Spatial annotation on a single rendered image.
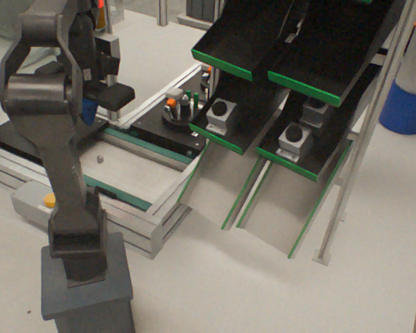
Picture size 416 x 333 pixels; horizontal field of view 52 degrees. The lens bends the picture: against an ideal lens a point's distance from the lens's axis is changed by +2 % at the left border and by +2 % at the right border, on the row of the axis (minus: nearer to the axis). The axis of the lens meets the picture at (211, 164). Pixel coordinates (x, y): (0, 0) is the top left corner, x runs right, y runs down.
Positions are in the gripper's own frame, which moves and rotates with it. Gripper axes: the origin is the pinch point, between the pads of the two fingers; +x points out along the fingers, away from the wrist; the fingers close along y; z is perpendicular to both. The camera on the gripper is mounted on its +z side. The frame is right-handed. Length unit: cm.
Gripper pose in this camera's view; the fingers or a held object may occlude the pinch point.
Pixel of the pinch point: (87, 109)
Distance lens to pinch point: 83.7
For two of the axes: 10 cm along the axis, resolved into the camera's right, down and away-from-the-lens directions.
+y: -8.8, -3.3, 3.3
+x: -0.6, 7.8, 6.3
